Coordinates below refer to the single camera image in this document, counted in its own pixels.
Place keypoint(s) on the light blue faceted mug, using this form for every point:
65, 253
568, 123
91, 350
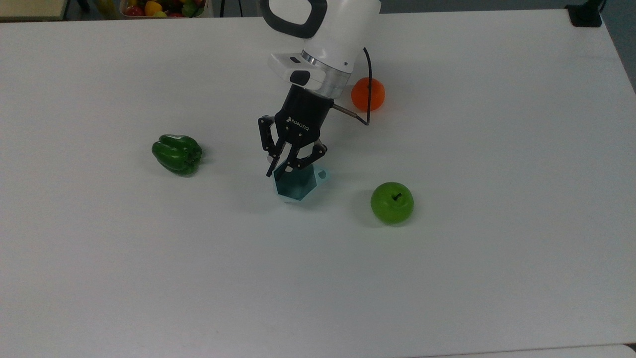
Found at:
295, 186

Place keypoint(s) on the yellow green fruit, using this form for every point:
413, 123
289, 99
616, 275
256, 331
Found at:
105, 5

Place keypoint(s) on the black clamp mount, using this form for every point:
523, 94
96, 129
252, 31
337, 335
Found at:
585, 15

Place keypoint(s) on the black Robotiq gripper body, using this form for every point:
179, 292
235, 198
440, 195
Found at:
300, 122

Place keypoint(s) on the red tomato in bin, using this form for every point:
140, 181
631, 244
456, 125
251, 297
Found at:
134, 10

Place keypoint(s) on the light wooden table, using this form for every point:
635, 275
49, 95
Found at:
30, 7

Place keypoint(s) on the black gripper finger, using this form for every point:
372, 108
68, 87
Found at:
268, 134
313, 151

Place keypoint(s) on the yellow orange fruit in bin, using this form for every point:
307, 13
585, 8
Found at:
153, 7

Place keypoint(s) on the clear bin of fruit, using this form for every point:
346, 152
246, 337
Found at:
149, 9

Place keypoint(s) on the green apple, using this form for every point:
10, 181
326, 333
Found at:
391, 203

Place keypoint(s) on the green bell pepper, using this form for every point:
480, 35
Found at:
177, 154

